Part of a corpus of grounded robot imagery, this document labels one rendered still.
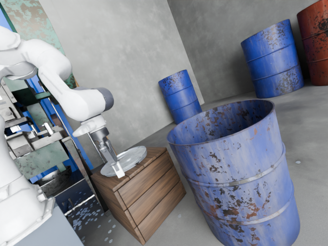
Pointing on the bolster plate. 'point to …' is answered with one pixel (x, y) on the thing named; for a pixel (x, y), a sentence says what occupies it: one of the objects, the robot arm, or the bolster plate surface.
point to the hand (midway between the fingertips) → (118, 169)
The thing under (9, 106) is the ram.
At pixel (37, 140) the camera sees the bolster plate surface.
